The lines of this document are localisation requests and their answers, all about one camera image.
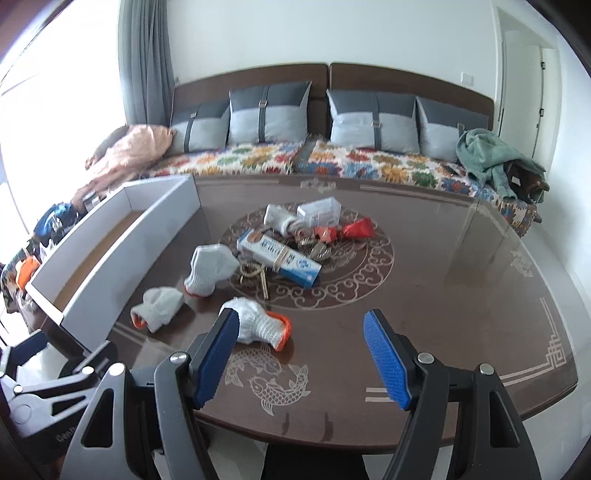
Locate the orange plastic item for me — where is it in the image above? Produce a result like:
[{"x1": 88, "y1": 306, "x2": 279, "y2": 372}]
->
[{"x1": 16, "y1": 256, "x2": 41, "y2": 289}]

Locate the brass bullet belt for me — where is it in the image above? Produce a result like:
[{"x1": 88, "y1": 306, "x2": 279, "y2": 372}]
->
[{"x1": 238, "y1": 261, "x2": 271, "y2": 298}]

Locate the grey two-tone strapped pillow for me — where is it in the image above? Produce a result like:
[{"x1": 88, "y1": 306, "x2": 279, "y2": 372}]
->
[
  {"x1": 228, "y1": 82, "x2": 313, "y2": 145},
  {"x1": 416, "y1": 96, "x2": 489, "y2": 163},
  {"x1": 170, "y1": 100, "x2": 230, "y2": 154},
  {"x1": 326, "y1": 89, "x2": 420, "y2": 153}
]

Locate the floral crochet sofa cover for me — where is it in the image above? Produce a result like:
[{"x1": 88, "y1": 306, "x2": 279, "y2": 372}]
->
[
  {"x1": 148, "y1": 140, "x2": 304, "y2": 178},
  {"x1": 293, "y1": 137, "x2": 539, "y2": 237}
]

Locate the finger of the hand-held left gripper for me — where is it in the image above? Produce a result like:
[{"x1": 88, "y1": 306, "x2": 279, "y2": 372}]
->
[
  {"x1": 9, "y1": 340, "x2": 118, "y2": 428},
  {"x1": 0, "y1": 330, "x2": 49, "y2": 384}
]

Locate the white cardboard box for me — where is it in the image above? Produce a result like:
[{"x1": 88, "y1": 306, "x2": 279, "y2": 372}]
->
[{"x1": 25, "y1": 174, "x2": 206, "y2": 354}]

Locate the dark brown bag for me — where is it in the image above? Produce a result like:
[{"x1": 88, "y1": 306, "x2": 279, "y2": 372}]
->
[{"x1": 505, "y1": 159, "x2": 550, "y2": 204}]

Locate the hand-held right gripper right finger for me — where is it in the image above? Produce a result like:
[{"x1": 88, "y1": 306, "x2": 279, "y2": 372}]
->
[{"x1": 363, "y1": 310, "x2": 543, "y2": 480}]

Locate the blue white toothpaste box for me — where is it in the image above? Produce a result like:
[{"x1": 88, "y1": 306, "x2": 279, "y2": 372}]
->
[{"x1": 237, "y1": 228, "x2": 322, "y2": 289}]

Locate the pink crumpled blanket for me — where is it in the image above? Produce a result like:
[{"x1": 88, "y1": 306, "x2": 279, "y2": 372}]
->
[{"x1": 85, "y1": 124, "x2": 178, "y2": 204}]

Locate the grey curtain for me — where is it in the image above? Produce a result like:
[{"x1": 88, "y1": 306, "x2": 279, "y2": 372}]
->
[{"x1": 119, "y1": 0, "x2": 176, "y2": 127}]

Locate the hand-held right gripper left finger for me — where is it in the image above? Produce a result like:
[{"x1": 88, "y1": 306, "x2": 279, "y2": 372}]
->
[{"x1": 60, "y1": 307, "x2": 241, "y2": 480}]

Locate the green crumpled cloth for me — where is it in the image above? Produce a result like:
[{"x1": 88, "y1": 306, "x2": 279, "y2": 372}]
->
[{"x1": 456, "y1": 128, "x2": 546, "y2": 201}]

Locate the red foil packet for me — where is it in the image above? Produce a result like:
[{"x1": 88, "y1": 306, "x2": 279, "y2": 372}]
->
[{"x1": 339, "y1": 218, "x2": 375, "y2": 241}]

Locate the blue bag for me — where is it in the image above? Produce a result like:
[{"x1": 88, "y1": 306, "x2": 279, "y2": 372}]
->
[{"x1": 34, "y1": 202, "x2": 77, "y2": 236}]

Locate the white door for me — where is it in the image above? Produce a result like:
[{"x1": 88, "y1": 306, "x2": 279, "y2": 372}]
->
[{"x1": 493, "y1": 7, "x2": 561, "y2": 162}]

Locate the white knit glove orange cuff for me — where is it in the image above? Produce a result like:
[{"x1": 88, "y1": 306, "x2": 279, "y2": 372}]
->
[
  {"x1": 264, "y1": 204, "x2": 308, "y2": 236},
  {"x1": 130, "y1": 286, "x2": 185, "y2": 333},
  {"x1": 184, "y1": 244, "x2": 241, "y2": 297},
  {"x1": 219, "y1": 298, "x2": 293, "y2": 352}
]

